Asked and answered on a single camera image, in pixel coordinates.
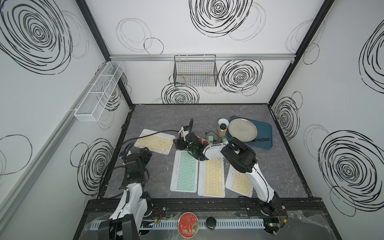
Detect cream power strip red sockets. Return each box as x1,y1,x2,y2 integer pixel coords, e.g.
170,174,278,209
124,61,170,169
197,137,213,145

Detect yellow wireless keyboard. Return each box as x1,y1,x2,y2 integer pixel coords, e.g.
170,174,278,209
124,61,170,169
225,166,254,198
198,158,225,198

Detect mint green wireless keyboard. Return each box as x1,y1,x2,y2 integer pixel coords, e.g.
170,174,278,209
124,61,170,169
170,150,199,193

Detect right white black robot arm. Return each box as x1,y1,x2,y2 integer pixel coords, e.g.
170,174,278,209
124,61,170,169
174,131,284,215

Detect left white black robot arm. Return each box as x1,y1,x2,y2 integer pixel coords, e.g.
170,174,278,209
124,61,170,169
98,147,153,240

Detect grey round plate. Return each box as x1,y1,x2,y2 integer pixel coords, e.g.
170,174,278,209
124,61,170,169
228,119,258,142

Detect teal tray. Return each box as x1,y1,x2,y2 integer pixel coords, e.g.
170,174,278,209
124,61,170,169
227,116,273,149

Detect black utensil on tray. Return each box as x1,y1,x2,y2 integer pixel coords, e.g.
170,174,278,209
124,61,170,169
251,138,271,142

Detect black round knob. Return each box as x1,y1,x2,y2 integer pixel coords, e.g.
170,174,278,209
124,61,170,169
206,217,217,230

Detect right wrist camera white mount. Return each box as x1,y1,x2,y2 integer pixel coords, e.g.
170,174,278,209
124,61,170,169
179,126,190,142

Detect black power strip cable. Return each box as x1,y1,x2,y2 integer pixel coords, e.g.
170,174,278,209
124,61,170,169
115,129,181,157

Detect black wire basket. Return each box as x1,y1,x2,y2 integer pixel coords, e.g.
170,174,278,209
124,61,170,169
173,55,219,87

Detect white slotted cable duct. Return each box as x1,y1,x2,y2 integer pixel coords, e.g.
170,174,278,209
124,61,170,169
89,218,265,231

